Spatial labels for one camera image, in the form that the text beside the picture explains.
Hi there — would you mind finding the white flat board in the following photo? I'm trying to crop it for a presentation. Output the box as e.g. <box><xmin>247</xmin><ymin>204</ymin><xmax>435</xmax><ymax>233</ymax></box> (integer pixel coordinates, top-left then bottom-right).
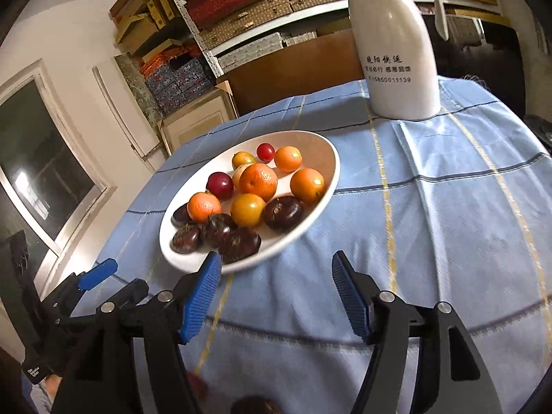
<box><xmin>92</xmin><ymin>66</ymin><xmax>160</xmax><ymax>158</ymax></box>

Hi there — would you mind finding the white framed glass door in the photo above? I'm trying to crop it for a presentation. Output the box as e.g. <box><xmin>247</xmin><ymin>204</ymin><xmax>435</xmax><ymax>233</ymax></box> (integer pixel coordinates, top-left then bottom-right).
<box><xmin>0</xmin><ymin>60</ymin><xmax>117</xmax><ymax>259</ymax></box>

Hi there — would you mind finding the green marbled frame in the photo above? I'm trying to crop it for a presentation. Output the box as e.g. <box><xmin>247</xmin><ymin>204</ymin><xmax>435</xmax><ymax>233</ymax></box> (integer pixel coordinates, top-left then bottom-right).
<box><xmin>114</xmin><ymin>52</ymin><xmax>167</xmax><ymax>121</ymax></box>

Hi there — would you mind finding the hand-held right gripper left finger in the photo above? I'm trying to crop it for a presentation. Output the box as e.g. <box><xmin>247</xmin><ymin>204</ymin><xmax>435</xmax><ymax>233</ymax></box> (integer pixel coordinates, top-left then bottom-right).
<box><xmin>52</xmin><ymin>250</ymin><xmax>223</xmax><ymax>414</ymax></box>

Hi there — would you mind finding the white plate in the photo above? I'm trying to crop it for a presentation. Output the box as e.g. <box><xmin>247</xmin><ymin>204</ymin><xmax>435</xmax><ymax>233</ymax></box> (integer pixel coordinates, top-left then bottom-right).
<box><xmin>159</xmin><ymin>130</ymin><xmax>341</xmax><ymax>274</ymax></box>

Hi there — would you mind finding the cardboard box with white board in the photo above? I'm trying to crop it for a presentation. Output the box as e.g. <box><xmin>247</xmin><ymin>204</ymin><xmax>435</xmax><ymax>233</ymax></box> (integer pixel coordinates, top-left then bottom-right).
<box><xmin>157</xmin><ymin>90</ymin><xmax>240</xmax><ymax>156</ymax></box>

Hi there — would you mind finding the dark red plum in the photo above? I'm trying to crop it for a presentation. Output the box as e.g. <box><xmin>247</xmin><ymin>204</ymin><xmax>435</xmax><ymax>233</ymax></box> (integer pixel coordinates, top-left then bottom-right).
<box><xmin>206</xmin><ymin>171</ymin><xmax>235</xmax><ymax>199</ymax></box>

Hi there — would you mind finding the stack of blue patterned boxes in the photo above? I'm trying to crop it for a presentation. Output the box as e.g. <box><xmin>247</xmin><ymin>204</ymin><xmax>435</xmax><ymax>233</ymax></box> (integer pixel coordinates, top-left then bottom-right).
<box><xmin>144</xmin><ymin>56</ymin><xmax>216</xmax><ymax>106</ymax></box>

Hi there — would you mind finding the large orange mandarin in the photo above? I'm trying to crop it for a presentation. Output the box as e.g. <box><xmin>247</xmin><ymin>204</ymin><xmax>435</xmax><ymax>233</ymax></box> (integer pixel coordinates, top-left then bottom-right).
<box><xmin>238</xmin><ymin>163</ymin><xmax>279</xmax><ymax>197</ymax></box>

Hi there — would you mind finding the white metal shelf rack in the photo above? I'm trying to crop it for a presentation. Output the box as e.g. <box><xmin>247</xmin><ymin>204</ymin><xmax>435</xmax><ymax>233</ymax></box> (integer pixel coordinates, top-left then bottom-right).
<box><xmin>153</xmin><ymin>0</ymin><xmax>505</xmax><ymax>78</ymax></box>

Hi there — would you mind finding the brown cardboard board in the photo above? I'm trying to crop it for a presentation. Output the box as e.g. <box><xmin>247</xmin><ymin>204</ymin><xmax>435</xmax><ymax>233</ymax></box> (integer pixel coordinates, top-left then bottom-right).
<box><xmin>216</xmin><ymin>28</ymin><xmax>363</xmax><ymax>117</ymax></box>

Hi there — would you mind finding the stack of orange boxes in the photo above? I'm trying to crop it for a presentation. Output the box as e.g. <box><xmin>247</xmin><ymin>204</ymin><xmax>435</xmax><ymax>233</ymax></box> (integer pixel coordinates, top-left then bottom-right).
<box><xmin>138</xmin><ymin>43</ymin><xmax>203</xmax><ymax>76</ymax></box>

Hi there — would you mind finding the dark water chestnut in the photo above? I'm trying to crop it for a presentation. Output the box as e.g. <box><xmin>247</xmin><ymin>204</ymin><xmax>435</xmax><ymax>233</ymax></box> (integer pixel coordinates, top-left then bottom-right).
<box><xmin>201</xmin><ymin>213</ymin><xmax>238</xmax><ymax>246</ymax></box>
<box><xmin>171</xmin><ymin>203</ymin><xmax>195</xmax><ymax>228</ymax></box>
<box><xmin>263</xmin><ymin>195</ymin><xmax>305</xmax><ymax>230</ymax></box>
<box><xmin>218</xmin><ymin>227</ymin><xmax>262</xmax><ymax>265</ymax></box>
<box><xmin>171</xmin><ymin>223</ymin><xmax>203</xmax><ymax>254</ymax></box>

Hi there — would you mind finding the white thermos jug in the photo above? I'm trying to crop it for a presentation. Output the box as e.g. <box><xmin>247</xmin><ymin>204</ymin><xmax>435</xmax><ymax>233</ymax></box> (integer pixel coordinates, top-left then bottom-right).
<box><xmin>341</xmin><ymin>0</ymin><xmax>449</xmax><ymax>122</ymax></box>

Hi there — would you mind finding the small yellow orange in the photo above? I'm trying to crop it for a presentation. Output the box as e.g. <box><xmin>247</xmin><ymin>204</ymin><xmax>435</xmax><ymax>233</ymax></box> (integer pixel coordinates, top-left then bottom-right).
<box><xmin>231</xmin><ymin>151</ymin><xmax>258</xmax><ymax>171</ymax></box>

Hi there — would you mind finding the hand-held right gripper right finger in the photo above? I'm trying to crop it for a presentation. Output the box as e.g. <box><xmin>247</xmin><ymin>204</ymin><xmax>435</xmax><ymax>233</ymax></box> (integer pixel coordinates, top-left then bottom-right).
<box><xmin>331</xmin><ymin>250</ymin><xmax>503</xmax><ymax>414</ymax></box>

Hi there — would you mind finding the blue checked tablecloth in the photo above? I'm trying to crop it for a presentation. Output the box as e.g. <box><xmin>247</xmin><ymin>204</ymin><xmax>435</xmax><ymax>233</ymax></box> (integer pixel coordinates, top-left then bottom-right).
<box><xmin>92</xmin><ymin>78</ymin><xmax>552</xmax><ymax>414</ymax></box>

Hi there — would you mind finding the stack of yellow-brown boxes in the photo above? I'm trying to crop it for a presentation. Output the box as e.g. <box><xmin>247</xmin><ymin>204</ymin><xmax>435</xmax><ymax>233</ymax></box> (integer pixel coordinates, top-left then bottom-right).
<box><xmin>110</xmin><ymin>0</ymin><xmax>182</xmax><ymax>52</ymax></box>

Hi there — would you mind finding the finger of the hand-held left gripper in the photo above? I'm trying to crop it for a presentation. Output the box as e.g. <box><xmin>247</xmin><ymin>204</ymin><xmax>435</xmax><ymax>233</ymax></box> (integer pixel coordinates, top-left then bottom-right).
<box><xmin>56</xmin><ymin>258</ymin><xmax>119</xmax><ymax>311</ymax></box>
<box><xmin>97</xmin><ymin>279</ymin><xmax>149</xmax><ymax>311</ymax></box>

